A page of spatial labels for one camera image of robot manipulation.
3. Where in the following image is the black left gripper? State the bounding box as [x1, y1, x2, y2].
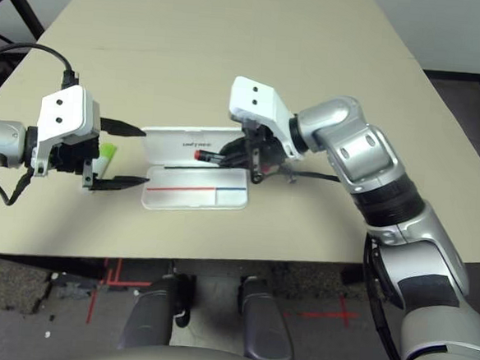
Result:
[48, 113, 155, 195]

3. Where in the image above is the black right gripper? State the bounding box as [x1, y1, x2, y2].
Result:
[217, 119, 293, 187]

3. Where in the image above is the black marker with red cap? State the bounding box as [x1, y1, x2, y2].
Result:
[192, 150, 230, 164]

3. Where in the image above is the white plastic pencil case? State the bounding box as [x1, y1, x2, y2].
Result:
[135, 121, 255, 218]

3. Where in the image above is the grey floor scrap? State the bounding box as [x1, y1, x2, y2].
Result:
[52, 280, 98, 302]

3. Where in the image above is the grey left robot leg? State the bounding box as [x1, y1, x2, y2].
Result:
[118, 269, 196, 357]

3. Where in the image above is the grey robot leg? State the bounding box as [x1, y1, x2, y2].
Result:
[118, 269, 196, 357]
[233, 275, 302, 360]

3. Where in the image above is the grey right robot leg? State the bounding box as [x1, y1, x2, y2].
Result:
[233, 275, 302, 360]

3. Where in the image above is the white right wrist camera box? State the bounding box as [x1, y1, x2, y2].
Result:
[224, 75, 308, 159]

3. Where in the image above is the black right camera cable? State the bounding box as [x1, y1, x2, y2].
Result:
[295, 170, 343, 184]

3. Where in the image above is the thin black left wrist cable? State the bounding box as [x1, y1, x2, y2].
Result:
[0, 167, 34, 208]

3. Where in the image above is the thick black left camera cable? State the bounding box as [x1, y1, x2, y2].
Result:
[0, 41, 84, 91]

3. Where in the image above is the black right shoulder cable bundle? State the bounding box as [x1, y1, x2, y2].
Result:
[354, 233, 425, 360]

